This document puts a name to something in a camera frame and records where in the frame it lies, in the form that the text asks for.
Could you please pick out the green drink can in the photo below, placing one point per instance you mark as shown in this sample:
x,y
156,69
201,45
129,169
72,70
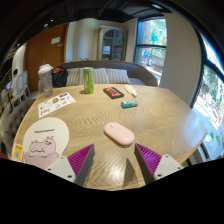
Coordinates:
x,y
88,80

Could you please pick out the white door sign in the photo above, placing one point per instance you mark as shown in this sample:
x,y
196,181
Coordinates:
x,y
55,40

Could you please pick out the grey tufted chair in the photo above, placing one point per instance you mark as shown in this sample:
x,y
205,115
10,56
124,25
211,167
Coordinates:
x,y
15,123

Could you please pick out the person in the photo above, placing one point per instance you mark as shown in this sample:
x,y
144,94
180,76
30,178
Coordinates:
x,y
15,72

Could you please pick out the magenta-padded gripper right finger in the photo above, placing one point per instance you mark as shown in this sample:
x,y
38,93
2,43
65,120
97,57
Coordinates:
x,y
166,163

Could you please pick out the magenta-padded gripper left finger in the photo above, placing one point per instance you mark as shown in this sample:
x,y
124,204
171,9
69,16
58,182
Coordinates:
x,y
60,166

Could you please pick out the small yellow card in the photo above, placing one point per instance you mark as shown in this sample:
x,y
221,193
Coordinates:
x,y
17,152

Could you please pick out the white tube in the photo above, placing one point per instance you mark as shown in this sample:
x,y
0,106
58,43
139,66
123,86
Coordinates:
x,y
130,90

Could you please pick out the brown curved sofa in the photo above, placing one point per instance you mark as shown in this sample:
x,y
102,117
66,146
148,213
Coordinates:
x,y
140,73

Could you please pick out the white chair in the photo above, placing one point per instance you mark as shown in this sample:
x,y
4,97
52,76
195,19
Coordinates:
x,y
22,83

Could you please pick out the pink computer mouse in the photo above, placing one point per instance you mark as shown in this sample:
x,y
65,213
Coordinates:
x,y
119,133

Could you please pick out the black backpack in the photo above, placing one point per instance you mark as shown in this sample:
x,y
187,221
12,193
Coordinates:
x,y
60,77

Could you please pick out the clear shaker bottle white lid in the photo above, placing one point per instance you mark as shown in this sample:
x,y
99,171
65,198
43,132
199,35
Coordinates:
x,y
45,81

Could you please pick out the black and red box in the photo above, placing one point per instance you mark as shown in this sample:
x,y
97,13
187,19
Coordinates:
x,y
113,92

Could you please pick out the brown wooden door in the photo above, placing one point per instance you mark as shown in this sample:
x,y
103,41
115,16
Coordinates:
x,y
41,56

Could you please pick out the white mouse pad pink hippo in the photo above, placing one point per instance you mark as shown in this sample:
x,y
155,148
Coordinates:
x,y
46,133

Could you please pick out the striped cushion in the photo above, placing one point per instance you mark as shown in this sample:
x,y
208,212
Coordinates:
x,y
75,76
117,76
100,76

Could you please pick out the wooden glass-door cabinet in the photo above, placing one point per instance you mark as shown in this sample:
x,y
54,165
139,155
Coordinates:
x,y
111,43

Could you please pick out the white sticker sheet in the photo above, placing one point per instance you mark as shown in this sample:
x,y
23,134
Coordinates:
x,y
55,104

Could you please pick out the small teal pack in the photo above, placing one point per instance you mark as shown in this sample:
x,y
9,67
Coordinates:
x,y
129,104

